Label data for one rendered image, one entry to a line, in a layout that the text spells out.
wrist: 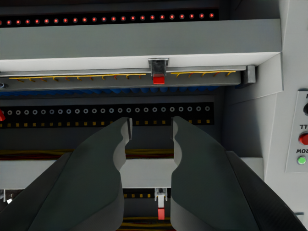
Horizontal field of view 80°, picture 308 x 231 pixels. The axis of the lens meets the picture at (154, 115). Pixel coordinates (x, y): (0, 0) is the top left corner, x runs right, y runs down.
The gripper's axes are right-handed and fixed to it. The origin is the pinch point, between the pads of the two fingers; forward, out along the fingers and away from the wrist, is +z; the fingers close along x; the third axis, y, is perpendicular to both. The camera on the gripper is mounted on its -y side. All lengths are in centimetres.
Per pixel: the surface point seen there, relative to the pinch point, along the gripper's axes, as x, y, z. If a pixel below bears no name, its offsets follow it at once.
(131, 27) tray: -2.9, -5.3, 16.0
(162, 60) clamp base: 1.1, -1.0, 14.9
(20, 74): -21.6, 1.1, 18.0
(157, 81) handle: 0.4, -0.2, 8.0
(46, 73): -17.4, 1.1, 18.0
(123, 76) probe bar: -5.5, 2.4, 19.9
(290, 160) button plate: 19.7, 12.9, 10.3
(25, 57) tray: -17.2, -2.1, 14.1
